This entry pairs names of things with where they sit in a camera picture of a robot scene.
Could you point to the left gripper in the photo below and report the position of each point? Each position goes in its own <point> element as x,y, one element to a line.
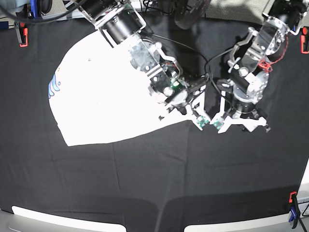
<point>225,118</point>

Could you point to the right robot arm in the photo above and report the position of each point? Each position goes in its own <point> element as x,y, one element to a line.
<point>122,26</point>

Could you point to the red clamp top left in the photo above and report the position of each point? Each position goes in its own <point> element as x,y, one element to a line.
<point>22,33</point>

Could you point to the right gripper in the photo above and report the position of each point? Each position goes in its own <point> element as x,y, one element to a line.
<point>188,99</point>

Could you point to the white printed t-shirt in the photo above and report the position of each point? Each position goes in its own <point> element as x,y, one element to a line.
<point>97,97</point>

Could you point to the red clamp top right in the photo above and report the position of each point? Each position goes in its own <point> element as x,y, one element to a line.
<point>304,42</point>

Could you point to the black table cloth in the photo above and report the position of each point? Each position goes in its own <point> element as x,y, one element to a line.
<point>161,181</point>

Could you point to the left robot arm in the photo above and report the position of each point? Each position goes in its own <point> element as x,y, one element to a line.
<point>250,63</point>

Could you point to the red blue clamp bottom right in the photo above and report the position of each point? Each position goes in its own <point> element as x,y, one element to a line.
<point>294,209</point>

